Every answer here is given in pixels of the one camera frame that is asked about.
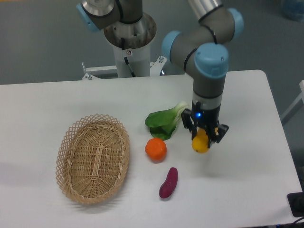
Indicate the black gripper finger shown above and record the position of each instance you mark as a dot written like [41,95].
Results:
[187,122]
[215,133]

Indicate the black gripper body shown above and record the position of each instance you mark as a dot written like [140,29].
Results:
[205,119]

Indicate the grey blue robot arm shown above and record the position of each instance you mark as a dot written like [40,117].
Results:
[201,54]

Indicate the green bok choy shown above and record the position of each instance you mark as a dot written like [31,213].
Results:
[163,123]

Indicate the orange persimmon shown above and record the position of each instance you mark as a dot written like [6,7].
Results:
[156,150]

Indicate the purple sweet potato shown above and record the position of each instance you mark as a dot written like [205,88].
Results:
[169,185]

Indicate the woven wicker basket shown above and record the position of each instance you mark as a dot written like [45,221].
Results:
[93,159]

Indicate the black device at edge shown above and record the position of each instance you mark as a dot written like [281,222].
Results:
[296,203]

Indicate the blue object top right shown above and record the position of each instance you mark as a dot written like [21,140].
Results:
[293,9]

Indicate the white frame at right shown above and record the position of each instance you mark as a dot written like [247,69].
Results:
[294,107]

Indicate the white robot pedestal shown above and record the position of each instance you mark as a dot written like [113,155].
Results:
[131,44]

